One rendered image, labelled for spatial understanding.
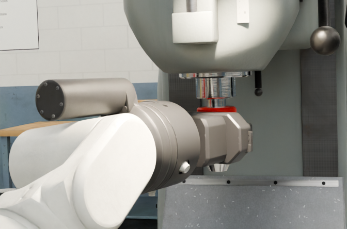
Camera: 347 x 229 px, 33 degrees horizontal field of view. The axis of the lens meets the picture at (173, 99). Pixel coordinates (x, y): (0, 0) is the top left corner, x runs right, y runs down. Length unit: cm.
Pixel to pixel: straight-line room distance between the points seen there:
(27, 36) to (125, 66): 97
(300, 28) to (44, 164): 42
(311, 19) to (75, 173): 45
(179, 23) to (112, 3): 464
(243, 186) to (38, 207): 68
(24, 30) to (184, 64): 493
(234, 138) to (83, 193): 24
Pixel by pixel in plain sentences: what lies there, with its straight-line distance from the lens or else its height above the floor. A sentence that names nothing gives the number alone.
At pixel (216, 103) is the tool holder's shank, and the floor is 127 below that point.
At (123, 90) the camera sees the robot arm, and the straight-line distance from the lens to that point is 54.
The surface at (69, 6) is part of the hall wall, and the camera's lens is 535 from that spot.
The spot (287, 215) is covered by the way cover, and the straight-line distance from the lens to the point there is 106.
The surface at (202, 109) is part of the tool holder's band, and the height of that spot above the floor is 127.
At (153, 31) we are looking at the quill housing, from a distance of 63.
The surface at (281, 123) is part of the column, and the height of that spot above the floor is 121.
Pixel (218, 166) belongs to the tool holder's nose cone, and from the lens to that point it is 69.
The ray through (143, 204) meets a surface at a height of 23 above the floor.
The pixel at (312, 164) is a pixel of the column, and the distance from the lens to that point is 107.
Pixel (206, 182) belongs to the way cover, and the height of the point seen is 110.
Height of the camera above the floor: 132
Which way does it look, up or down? 3 degrees down
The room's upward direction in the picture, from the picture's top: 2 degrees counter-clockwise
